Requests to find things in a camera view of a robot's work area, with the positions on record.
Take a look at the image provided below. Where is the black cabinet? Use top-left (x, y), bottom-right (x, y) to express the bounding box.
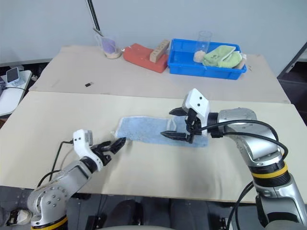
top-left (276, 41), bottom-right (307, 109)

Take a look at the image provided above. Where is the purple item in cup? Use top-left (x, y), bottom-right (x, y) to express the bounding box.
top-left (101, 36), bottom-right (116, 54)

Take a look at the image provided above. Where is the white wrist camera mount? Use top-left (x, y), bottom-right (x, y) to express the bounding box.
top-left (181, 88), bottom-right (211, 130)
top-left (72, 129), bottom-right (103, 172)

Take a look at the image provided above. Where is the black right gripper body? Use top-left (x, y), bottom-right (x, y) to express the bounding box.
top-left (184, 108), bottom-right (202, 144)

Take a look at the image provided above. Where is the black ribbed pole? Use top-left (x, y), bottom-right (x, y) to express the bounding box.
top-left (86, 0), bottom-right (103, 37)

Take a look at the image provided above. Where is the blue plastic bin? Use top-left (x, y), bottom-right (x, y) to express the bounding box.
top-left (167, 38), bottom-right (248, 81)

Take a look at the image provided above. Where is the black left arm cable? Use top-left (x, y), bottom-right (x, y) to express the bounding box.
top-left (37, 140), bottom-right (74, 188)

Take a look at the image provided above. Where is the white side table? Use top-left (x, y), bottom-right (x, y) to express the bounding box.
top-left (0, 69), bottom-right (33, 117)

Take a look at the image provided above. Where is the tall clear plastic cup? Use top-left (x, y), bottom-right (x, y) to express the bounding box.
top-left (193, 30), bottom-right (213, 64)

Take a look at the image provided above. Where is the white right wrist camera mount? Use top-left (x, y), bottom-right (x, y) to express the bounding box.
top-left (181, 88), bottom-right (211, 130)

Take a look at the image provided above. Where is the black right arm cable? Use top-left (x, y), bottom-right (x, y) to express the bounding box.
top-left (198, 119), bottom-right (289, 230)

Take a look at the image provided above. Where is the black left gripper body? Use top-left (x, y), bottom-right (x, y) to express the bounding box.
top-left (90, 143), bottom-right (114, 166)

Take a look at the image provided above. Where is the white small screen device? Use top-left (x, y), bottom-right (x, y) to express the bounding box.
top-left (5, 67), bottom-right (21, 85)

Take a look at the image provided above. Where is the light blue towel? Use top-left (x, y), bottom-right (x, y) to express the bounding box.
top-left (110, 115), bottom-right (209, 148)

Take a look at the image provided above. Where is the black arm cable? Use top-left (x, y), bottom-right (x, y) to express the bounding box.
top-left (37, 140), bottom-right (74, 188)
top-left (198, 119), bottom-right (289, 230)

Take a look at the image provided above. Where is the green folded cloth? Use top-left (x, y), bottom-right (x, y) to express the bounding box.
top-left (202, 45), bottom-right (242, 69)

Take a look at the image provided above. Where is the wooden block with print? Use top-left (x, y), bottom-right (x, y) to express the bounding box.
top-left (149, 39), bottom-right (171, 63)

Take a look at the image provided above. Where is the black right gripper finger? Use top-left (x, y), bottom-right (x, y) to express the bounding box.
top-left (168, 107), bottom-right (188, 117)
top-left (160, 130), bottom-right (192, 142)

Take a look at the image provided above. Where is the beige block under green cloth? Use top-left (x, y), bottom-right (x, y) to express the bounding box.
top-left (233, 51), bottom-right (248, 70)

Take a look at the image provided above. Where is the white sneaker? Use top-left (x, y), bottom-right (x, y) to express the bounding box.
top-left (9, 207), bottom-right (32, 226)

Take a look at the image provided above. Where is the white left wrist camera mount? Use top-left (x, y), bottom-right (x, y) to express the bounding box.
top-left (72, 129), bottom-right (103, 172)

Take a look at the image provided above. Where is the clear measuring cup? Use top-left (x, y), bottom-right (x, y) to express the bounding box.
top-left (93, 28), bottom-right (122, 59)

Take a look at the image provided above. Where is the red folded cloth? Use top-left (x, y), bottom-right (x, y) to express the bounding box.
top-left (122, 43), bottom-right (169, 74)

